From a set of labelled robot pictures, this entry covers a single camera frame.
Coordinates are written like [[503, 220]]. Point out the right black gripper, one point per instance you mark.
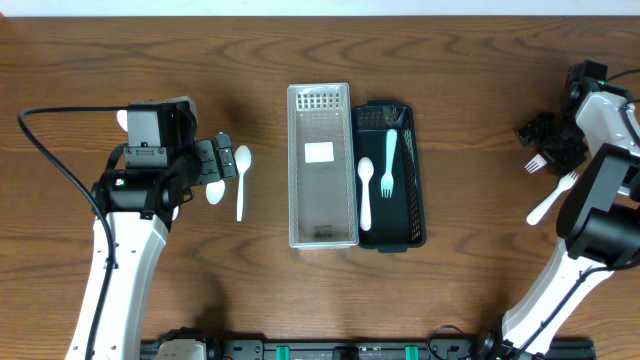
[[561, 162]]

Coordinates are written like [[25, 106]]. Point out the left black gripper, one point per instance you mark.
[[208, 171]]

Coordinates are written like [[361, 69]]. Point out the white plastic fork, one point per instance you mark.
[[387, 180], [564, 184], [536, 163]]

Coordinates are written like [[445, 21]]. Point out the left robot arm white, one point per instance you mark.
[[139, 196]]

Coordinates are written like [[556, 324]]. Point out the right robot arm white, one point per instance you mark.
[[596, 236]]

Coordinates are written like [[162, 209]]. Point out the white plastic spoon inverted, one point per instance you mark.
[[215, 191]]

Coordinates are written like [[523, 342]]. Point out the white plastic spoon upright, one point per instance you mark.
[[243, 159]]

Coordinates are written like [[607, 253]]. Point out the clear perforated plastic basket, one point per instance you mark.
[[321, 173]]

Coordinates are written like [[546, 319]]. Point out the dark green perforated basket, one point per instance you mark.
[[398, 223]]

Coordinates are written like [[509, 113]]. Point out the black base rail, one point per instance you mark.
[[190, 343]]

